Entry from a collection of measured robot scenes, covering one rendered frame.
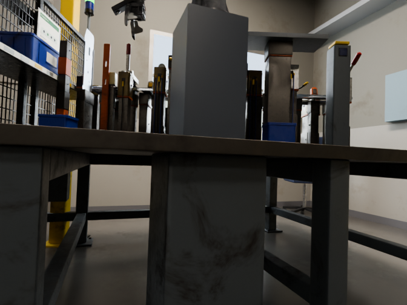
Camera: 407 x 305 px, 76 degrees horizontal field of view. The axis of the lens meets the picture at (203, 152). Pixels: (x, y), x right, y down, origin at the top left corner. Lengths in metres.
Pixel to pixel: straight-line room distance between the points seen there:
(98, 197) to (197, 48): 2.59
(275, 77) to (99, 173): 2.44
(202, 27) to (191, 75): 0.15
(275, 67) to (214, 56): 0.40
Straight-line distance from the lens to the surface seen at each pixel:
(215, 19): 0.88
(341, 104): 1.24
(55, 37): 1.98
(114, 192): 3.19
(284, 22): 4.44
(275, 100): 1.14
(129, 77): 1.35
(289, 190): 4.05
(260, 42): 1.22
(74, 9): 2.37
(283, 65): 1.18
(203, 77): 0.80
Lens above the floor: 0.64
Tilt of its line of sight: 2 degrees up
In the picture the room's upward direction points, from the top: 2 degrees clockwise
